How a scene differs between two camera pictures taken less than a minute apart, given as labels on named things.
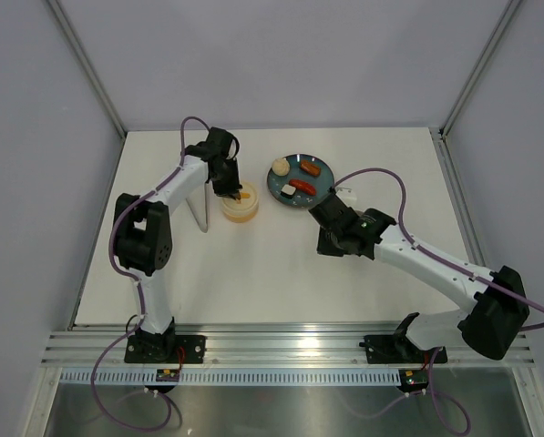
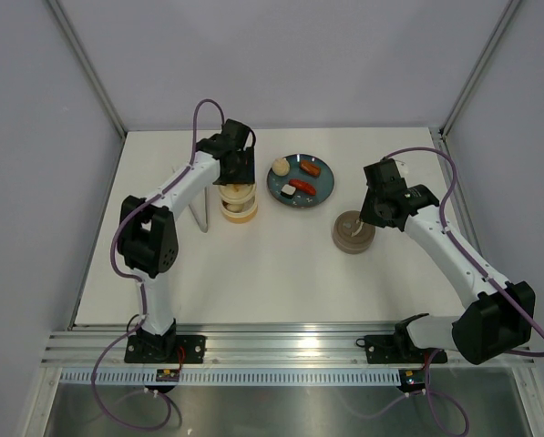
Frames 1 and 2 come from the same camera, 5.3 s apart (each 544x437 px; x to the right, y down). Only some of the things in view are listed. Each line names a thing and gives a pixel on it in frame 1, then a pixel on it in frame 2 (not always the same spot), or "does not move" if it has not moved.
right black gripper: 324,248 -> 368,216
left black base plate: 165,349 does not move
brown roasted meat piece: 311,168 does not move
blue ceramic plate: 323,184 does not move
